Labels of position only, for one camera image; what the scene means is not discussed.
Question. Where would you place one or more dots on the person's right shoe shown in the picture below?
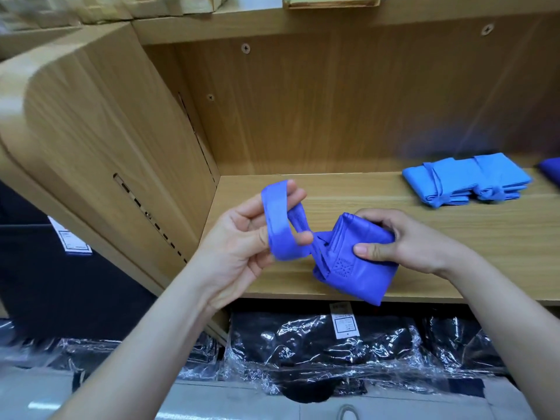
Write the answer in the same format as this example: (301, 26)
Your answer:
(349, 413)

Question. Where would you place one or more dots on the person's right forearm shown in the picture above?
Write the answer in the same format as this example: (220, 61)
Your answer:
(516, 336)

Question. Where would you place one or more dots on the person's left forearm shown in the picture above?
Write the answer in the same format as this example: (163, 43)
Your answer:
(131, 363)

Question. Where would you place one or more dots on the person's left hand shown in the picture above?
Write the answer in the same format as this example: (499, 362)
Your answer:
(232, 253)

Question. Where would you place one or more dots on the gold stand with white card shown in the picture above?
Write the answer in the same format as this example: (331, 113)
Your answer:
(332, 0)

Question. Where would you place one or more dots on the person's right hand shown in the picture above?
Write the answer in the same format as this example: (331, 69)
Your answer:
(416, 245)

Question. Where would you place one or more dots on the light blue non-woven bag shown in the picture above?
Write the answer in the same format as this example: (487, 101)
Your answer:
(442, 181)
(503, 175)

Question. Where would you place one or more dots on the white paper tag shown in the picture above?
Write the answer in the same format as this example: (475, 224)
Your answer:
(344, 321)

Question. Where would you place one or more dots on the black plastic-wrapped bag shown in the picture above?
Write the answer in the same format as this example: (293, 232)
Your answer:
(96, 354)
(464, 341)

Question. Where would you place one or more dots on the black wrapped bag with tag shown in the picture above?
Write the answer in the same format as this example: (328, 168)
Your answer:
(289, 350)

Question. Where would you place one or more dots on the wooden shelf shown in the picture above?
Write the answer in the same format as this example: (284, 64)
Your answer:
(472, 231)

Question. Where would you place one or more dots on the beige woven basket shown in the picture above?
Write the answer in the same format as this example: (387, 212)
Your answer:
(96, 8)

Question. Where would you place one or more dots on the white blue-edged label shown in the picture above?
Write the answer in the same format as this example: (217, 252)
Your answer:
(70, 236)

